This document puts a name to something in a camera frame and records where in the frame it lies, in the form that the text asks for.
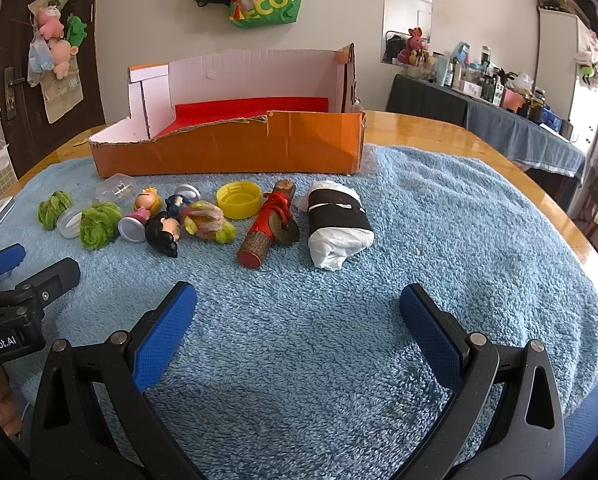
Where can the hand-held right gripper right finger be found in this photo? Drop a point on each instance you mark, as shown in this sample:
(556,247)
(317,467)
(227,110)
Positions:
(429,330)

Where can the wall mirror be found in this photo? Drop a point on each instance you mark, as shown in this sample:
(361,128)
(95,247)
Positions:
(406,15)

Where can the orange round toy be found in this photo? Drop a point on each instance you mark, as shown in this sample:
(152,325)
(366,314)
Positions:
(146,202)

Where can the dark brown door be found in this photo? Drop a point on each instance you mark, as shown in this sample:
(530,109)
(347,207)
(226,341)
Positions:
(14,135)

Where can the person's left hand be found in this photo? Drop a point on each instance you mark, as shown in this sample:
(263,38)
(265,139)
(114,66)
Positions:
(1,412)

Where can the white bundle with black band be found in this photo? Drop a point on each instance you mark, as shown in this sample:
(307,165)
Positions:
(336,220)

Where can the blue doll figure white base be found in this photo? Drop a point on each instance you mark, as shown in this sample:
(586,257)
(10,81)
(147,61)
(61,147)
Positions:
(184,197)

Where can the clear plastic capsule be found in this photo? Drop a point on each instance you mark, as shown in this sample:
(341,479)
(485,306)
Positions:
(113,187)

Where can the pink rabbit plush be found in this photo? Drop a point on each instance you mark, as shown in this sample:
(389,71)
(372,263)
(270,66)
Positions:
(415,47)

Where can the orange cardboard box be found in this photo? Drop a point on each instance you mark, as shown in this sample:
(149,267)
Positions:
(229,145)

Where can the yellow bottle cap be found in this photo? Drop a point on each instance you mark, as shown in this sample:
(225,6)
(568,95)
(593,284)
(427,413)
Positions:
(239,202)

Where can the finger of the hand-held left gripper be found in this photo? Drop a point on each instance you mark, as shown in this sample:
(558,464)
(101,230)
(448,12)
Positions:
(54,276)
(1,261)

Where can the yellow green plush toy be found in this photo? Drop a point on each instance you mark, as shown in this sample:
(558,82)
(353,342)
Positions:
(209,222)

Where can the row of bottles and jars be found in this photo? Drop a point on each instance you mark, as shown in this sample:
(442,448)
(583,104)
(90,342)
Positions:
(479,80)

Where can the white cabinet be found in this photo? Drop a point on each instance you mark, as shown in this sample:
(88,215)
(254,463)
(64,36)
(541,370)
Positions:
(559,60)

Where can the pink plush toy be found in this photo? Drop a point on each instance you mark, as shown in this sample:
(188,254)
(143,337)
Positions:
(61,57)
(49,20)

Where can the person's blue clothing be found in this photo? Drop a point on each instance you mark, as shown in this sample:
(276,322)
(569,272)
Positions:
(596,410)

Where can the beige hanging cloth bag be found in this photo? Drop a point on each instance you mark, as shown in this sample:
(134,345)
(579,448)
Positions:
(61,97)

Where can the black-haired doll figure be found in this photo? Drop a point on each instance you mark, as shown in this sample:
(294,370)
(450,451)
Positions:
(161,235)

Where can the black green spider toy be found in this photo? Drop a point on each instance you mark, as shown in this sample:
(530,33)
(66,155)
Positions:
(591,74)

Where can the side table with dark cloth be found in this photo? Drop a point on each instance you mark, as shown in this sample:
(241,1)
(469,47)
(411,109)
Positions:
(504,130)

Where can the clear plastic lid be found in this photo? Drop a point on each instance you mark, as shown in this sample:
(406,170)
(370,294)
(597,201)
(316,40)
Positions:
(69,222)

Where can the green pipe cleaner ball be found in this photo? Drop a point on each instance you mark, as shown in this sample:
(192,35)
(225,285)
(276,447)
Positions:
(54,210)
(99,225)

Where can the tan cardboard scrap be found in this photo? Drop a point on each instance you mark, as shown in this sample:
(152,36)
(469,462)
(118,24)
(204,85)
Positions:
(84,142)

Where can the light blue fluffy towel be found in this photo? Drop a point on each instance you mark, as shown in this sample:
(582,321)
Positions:
(304,285)

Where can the dark patterned box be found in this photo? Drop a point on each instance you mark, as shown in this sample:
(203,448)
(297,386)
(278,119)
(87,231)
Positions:
(564,0)

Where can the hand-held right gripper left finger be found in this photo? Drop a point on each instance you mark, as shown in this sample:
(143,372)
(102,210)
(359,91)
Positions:
(164,340)

